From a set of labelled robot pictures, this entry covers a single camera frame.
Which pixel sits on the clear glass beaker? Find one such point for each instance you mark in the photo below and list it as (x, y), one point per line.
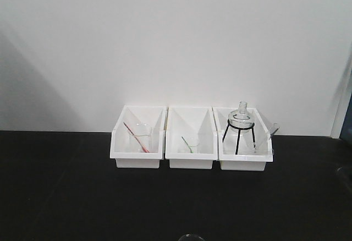
(191, 237)

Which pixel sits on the clear beaker in middle bin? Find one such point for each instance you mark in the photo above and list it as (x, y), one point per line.
(193, 142)

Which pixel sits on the clear beaker in bin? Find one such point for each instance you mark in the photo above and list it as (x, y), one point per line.
(143, 131)
(193, 142)

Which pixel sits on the clear beaker in left bin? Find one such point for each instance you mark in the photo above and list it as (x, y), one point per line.
(143, 131)

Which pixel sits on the white middle storage bin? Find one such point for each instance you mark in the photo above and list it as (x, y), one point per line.
(191, 121)

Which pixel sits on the white storage bin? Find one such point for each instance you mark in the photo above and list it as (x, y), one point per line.
(191, 121)
(120, 150)
(246, 160)

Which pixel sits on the green stirring rod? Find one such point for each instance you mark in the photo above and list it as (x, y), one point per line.
(187, 144)

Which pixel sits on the white left storage bin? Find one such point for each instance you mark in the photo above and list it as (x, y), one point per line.
(120, 150)

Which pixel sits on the red stirring rod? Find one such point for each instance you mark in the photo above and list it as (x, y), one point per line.
(144, 149)

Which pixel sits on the round glass flask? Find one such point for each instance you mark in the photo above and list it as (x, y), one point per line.
(241, 117)

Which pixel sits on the white right storage bin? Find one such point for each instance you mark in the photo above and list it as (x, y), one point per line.
(246, 160)

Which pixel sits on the black tripod stand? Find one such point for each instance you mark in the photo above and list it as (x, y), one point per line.
(235, 131)

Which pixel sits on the clear glass test tube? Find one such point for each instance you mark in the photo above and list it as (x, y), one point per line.
(261, 144)

